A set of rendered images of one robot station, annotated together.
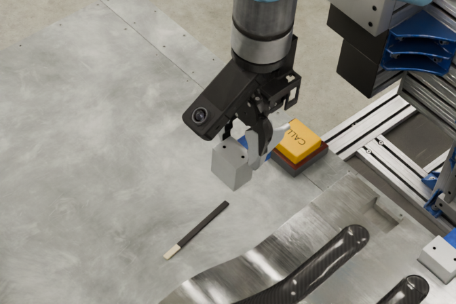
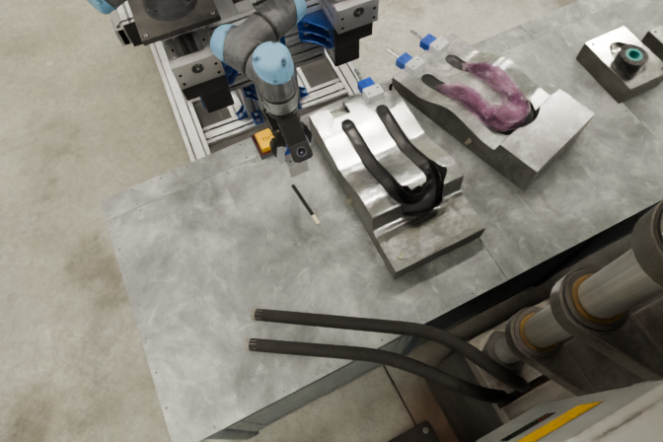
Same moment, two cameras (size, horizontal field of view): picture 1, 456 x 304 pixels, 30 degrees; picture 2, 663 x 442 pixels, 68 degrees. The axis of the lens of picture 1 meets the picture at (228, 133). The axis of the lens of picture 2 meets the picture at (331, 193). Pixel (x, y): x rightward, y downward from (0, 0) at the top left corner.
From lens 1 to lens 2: 0.68 m
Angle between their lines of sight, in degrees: 36
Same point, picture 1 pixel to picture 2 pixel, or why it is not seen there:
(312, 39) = (98, 147)
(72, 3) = not seen: outside the picture
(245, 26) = (287, 97)
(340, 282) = (371, 139)
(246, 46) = (291, 105)
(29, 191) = (251, 287)
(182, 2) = (24, 214)
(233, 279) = (363, 183)
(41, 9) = not seen: outside the picture
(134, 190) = (268, 229)
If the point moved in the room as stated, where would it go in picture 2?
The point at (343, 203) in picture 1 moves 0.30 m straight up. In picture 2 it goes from (328, 124) to (322, 46)
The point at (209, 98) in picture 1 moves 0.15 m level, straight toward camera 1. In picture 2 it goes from (294, 143) to (359, 160)
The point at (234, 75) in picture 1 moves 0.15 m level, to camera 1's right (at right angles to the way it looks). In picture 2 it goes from (289, 124) to (314, 73)
